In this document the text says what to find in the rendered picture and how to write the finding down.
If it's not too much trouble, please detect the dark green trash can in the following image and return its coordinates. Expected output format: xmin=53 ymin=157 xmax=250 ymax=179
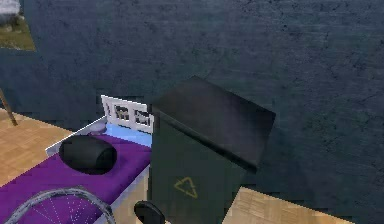
xmin=146 ymin=75 xmax=277 ymax=224

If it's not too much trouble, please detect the black round disc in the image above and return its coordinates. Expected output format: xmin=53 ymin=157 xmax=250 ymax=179
xmin=133 ymin=200 xmax=166 ymax=224

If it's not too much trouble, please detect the black round cushion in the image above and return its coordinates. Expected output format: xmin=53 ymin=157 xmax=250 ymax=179
xmin=58 ymin=134 xmax=119 ymax=176

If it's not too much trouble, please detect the white bed with purple blanket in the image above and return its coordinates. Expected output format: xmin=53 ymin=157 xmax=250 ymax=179
xmin=0 ymin=94 xmax=155 ymax=224

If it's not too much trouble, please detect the grey racket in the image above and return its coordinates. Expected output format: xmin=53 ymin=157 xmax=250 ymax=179
xmin=3 ymin=186 xmax=117 ymax=224

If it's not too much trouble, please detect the brown wooden leg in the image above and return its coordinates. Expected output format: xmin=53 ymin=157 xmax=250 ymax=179
xmin=0 ymin=88 xmax=19 ymax=127

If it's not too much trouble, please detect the framed landscape picture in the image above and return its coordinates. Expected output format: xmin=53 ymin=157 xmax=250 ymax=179
xmin=0 ymin=0 xmax=37 ymax=52

